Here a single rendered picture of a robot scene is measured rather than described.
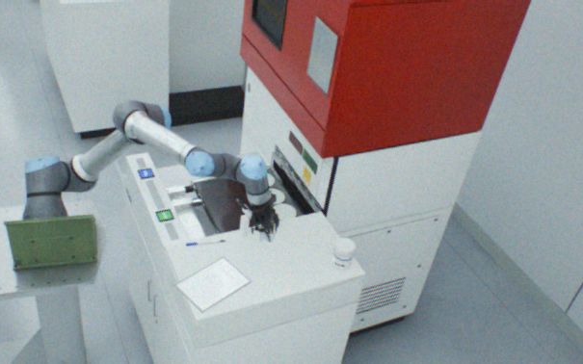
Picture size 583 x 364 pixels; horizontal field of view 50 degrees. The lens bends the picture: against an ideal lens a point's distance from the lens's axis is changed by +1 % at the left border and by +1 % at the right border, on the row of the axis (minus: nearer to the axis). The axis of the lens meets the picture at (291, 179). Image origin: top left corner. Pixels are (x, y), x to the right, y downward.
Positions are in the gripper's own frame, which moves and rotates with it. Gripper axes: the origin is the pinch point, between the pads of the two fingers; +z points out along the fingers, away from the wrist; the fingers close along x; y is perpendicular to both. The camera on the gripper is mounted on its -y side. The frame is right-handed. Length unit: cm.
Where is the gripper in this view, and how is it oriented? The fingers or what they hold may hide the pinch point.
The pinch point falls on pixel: (269, 237)
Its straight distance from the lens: 215.2
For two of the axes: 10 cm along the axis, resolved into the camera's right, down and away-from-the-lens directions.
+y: -1.2, 6.4, -7.6
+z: 1.2, 7.7, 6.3
